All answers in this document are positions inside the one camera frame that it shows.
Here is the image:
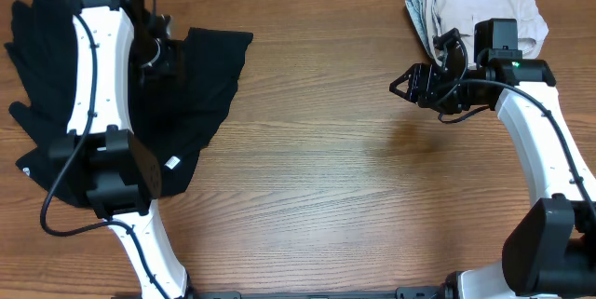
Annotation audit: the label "black t-shirt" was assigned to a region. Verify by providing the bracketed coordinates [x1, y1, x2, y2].
[129, 28, 253, 197]

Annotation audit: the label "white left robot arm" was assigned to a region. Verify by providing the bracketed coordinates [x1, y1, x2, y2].
[47, 0, 193, 298]

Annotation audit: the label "black garment pile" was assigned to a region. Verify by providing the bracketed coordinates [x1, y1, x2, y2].
[5, 0, 77, 190]

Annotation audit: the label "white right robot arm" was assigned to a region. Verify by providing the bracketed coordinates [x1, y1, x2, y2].
[389, 59, 595, 298]

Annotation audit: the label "beige folded pants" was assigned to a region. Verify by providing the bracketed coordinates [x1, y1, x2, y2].
[417, 0, 549, 62]

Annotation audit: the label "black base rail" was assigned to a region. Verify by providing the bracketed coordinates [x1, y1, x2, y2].
[186, 286, 442, 299]

